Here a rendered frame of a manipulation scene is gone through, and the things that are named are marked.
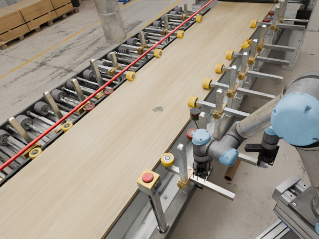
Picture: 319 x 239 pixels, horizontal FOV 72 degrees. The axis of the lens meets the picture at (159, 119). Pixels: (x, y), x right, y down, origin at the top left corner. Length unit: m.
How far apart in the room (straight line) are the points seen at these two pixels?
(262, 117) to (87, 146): 1.12
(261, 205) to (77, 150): 1.62
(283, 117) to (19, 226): 1.30
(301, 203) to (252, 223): 1.09
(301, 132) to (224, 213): 1.63
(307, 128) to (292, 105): 0.06
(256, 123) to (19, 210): 1.27
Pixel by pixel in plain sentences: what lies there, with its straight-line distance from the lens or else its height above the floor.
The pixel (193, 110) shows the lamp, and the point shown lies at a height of 1.15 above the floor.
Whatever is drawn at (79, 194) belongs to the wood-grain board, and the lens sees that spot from 1.36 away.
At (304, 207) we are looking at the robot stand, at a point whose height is 1.04.
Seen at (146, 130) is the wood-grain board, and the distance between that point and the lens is 1.51.
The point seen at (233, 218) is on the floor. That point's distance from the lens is 2.16.
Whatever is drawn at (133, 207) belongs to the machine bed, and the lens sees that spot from 1.39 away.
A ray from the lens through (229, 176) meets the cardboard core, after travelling 2.25.
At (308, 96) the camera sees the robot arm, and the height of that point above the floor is 1.62.
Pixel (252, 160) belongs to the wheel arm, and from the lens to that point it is 1.41.
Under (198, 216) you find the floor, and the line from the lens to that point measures 2.14.
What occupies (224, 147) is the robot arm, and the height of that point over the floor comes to 1.27.
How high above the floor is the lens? 1.97
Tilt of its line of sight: 43 degrees down
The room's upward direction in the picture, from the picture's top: 10 degrees counter-clockwise
